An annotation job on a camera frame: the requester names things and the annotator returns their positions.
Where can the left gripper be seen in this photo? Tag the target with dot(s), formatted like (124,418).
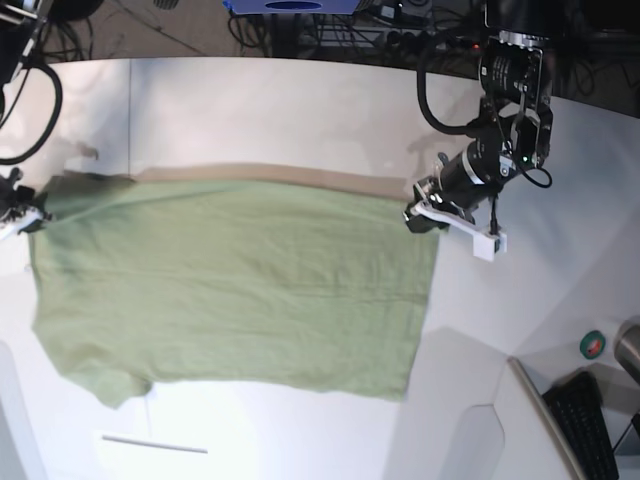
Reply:
(458,185)

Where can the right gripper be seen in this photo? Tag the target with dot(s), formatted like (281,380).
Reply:
(17,201)

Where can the green t-shirt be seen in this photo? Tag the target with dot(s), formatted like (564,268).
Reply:
(141,283)

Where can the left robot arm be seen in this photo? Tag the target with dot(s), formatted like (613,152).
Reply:
(510,137)

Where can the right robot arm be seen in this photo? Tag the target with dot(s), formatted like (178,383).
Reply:
(22,23)

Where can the green tape roll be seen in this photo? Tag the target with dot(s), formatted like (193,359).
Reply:
(592,345)

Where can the black keyboard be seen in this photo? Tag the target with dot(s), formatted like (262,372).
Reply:
(576,406)

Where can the metal cylinder cup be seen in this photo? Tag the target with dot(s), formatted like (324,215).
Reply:
(626,349)

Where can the white label plate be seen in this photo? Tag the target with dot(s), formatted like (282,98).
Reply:
(153,444)

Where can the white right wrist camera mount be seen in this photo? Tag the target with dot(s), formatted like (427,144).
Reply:
(21,222)

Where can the grey table edge rail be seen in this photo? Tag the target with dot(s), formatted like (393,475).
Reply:
(540,448)

